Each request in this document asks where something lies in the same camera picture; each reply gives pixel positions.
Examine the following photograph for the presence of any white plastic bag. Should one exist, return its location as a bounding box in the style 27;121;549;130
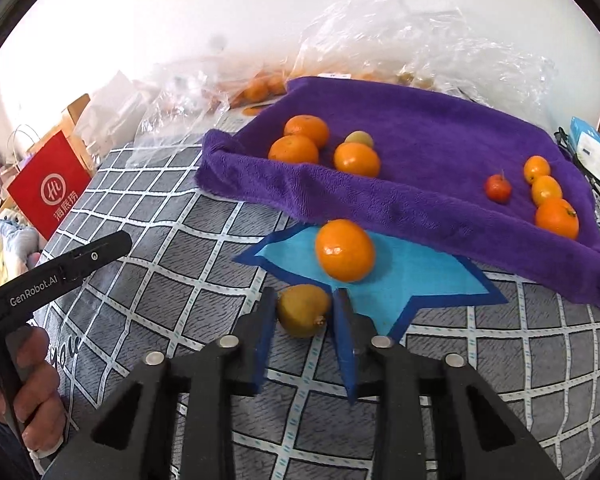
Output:
74;72;151;166

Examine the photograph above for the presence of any large clear plastic bag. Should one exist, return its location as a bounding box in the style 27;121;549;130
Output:
290;0;555;129

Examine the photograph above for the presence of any grey checked table cloth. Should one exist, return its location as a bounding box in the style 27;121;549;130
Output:
35;146;600;479

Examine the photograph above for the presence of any purple towel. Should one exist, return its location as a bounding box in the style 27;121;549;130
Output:
196;77;600;308

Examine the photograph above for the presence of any orange oval citrus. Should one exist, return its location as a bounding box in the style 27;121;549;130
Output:
314;219;376;283

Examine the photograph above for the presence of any blue white tissue box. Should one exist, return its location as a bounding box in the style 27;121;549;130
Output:
568;117;600;181

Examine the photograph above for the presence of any person's left hand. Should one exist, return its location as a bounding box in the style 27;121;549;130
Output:
0;325;66;460

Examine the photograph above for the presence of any large orange mandarin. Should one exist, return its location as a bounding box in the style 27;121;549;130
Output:
284;115;330;150

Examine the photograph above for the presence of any small red apple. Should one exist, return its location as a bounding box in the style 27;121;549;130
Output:
484;171;513;205

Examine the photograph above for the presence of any small orange kumquat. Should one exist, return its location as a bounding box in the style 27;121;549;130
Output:
531;174;562;207
534;197;580;240
524;155;550;185

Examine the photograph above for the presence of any small clear plastic bag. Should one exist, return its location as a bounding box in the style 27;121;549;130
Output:
125;54;289;168

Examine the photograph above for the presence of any yellow green fruit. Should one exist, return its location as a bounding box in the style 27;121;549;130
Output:
344;130;374;148
276;284;332;338

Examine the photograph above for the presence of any cardboard box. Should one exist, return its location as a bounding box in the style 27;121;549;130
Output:
27;93;96;177

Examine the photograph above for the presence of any red paper bag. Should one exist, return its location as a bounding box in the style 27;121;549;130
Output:
7;132;91;240

